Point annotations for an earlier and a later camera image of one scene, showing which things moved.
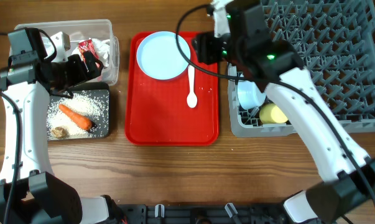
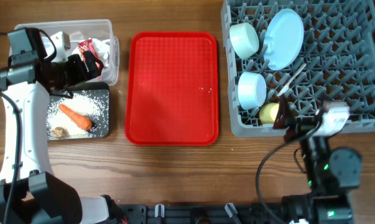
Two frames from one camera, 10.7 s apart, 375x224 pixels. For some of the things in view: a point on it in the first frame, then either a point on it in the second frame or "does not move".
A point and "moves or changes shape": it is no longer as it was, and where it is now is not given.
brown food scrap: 60,132 does not move
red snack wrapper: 87,45 does not move
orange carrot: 83,121 does not move
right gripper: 204,47 → 298,128
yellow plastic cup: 270,113 does not move
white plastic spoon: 191,100 moves or changes shape
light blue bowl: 249,95 does not move
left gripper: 81,72 does not move
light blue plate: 159,56 → 283,40
